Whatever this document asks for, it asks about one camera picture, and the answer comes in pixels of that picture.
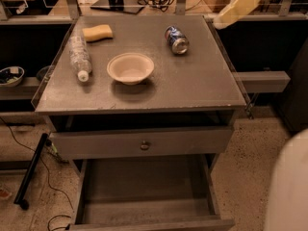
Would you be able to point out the blue pepsi can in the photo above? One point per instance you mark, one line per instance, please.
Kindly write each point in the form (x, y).
(176, 40)

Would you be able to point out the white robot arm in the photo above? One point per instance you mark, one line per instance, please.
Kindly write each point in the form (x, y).
(287, 208)

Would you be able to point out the grey top drawer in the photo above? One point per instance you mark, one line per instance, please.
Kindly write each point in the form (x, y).
(127, 143)

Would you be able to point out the grey drawer cabinet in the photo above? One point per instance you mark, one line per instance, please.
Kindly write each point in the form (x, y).
(144, 127)

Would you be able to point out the round metal drawer knob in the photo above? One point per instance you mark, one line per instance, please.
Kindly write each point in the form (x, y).
(145, 145)

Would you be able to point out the open grey middle drawer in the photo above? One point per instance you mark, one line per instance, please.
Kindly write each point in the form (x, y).
(171, 193)

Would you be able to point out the grey side shelf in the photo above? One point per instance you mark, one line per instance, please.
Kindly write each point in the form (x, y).
(263, 81)

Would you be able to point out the black monitor stand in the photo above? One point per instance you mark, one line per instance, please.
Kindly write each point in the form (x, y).
(118, 6)

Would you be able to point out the white paper bowl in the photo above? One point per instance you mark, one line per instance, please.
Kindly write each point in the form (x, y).
(130, 68)

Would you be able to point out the yellow sponge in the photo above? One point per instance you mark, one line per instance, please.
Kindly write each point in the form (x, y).
(98, 32)

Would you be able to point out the clear plastic water bottle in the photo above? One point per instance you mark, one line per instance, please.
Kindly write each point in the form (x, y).
(79, 58)

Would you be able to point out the bowl with dark items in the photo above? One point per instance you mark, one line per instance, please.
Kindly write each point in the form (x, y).
(11, 76)

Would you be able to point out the black bar on floor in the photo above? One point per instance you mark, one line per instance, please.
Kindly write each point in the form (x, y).
(20, 196)

